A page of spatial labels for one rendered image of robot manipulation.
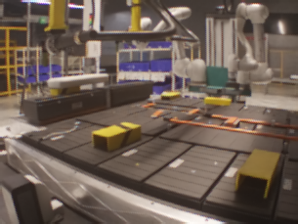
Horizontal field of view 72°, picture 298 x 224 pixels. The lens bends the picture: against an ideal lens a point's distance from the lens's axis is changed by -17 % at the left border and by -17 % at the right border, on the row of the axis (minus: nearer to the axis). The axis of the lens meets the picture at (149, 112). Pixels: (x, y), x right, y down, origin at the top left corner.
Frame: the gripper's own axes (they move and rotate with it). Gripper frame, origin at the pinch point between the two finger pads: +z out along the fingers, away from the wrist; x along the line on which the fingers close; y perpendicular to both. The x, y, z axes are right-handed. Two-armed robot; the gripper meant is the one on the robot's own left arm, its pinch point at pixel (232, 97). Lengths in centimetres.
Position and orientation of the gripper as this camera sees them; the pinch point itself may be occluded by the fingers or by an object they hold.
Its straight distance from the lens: 220.1
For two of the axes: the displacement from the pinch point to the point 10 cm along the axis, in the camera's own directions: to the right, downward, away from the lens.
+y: -3.8, 1.9, -9.0
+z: 0.0, 9.8, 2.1
